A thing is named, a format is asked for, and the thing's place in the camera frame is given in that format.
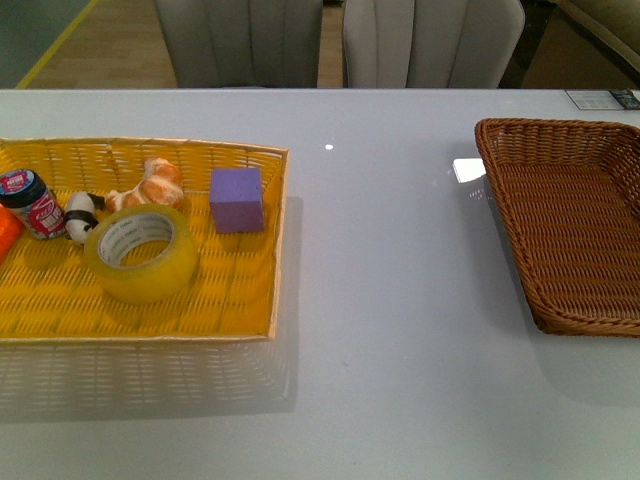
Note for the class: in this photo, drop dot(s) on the yellow packing tape roll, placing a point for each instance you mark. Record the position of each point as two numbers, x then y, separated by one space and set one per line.
128 231

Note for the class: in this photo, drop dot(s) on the brown wicker basket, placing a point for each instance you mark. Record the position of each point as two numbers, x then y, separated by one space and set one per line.
567 192

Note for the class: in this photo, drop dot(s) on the yellow wicker basket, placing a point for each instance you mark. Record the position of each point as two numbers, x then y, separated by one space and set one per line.
69 349

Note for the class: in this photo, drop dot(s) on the purple foam cube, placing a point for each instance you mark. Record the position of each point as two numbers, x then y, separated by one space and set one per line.
236 200

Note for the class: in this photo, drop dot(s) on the toy croissant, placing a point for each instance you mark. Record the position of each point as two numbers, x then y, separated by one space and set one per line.
161 183

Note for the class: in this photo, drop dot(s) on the right grey chair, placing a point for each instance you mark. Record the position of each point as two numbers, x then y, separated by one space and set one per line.
429 43

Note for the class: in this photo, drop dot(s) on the grey chair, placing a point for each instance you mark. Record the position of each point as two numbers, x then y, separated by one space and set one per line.
429 43
241 44

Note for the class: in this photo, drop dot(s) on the left grey chair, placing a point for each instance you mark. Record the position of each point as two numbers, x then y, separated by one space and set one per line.
241 44

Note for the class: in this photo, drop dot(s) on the toy panda figure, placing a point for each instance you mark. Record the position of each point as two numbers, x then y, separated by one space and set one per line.
80 215

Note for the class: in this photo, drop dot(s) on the table label card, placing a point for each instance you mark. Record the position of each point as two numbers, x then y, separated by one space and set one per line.
613 99

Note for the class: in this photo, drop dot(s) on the small black-lidded jar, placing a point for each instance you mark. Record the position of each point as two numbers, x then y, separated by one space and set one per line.
25 194

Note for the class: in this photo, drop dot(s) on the orange object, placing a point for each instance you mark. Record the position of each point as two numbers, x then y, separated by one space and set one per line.
11 229

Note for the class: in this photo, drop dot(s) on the beige sofa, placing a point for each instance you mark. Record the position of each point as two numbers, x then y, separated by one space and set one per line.
614 22

